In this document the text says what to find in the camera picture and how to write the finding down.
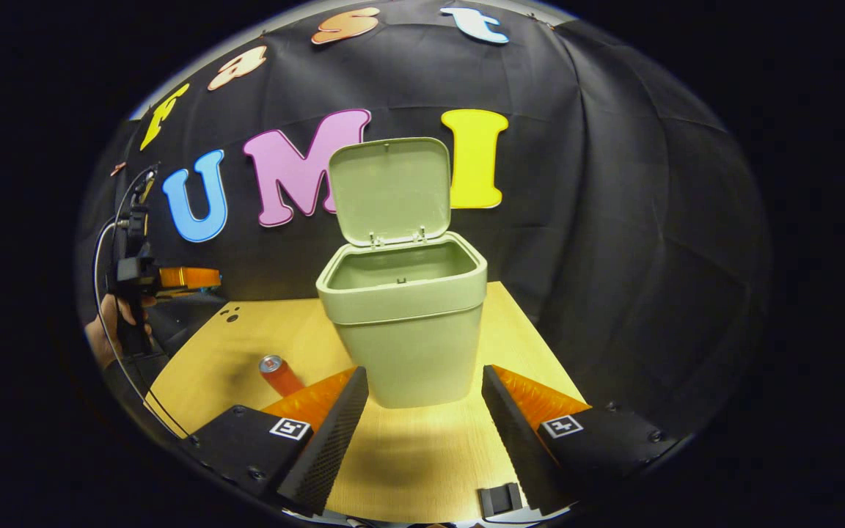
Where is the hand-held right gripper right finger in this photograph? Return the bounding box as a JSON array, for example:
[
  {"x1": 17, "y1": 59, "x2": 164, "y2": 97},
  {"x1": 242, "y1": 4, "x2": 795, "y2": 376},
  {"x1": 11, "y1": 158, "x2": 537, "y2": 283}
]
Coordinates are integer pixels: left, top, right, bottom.
[{"x1": 481, "y1": 364, "x2": 681, "y2": 516}]

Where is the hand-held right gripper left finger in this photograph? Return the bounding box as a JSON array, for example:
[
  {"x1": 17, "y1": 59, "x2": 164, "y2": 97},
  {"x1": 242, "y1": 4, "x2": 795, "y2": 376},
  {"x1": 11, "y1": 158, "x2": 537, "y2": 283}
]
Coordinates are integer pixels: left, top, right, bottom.
[{"x1": 177, "y1": 365, "x2": 370, "y2": 516}]

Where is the orange pop can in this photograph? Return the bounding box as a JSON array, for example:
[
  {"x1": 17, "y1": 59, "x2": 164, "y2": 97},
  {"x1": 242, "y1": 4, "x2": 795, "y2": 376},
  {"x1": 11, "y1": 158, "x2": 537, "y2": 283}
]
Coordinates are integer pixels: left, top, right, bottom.
[{"x1": 259, "y1": 354, "x2": 306, "y2": 398}]

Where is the pale green garbage bin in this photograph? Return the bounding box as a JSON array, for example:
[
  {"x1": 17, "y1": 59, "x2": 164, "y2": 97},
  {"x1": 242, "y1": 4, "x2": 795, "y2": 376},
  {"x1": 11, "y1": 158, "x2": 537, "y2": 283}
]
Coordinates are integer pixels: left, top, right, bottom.
[{"x1": 315, "y1": 136, "x2": 489, "y2": 409}]

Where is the wooden desktop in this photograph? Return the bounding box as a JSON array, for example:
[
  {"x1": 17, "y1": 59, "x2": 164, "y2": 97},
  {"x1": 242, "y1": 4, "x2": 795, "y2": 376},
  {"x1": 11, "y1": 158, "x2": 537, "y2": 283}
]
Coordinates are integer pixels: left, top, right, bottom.
[{"x1": 145, "y1": 281, "x2": 588, "y2": 525}]

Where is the black backdrop cloth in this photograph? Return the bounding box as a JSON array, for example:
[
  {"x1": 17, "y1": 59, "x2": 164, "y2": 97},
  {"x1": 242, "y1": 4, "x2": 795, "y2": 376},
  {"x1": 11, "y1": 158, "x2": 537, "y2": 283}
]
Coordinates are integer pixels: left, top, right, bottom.
[{"x1": 74, "y1": 0, "x2": 772, "y2": 441}]

